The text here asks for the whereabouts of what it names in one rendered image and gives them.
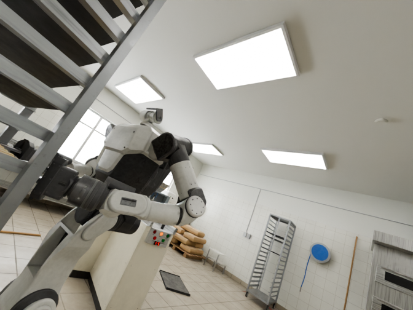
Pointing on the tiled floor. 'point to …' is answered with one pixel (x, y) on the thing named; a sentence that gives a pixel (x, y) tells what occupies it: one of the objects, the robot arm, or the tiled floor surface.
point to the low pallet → (186, 253)
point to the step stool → (216, 259)
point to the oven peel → (350, 274)
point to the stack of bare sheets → (174, 283)
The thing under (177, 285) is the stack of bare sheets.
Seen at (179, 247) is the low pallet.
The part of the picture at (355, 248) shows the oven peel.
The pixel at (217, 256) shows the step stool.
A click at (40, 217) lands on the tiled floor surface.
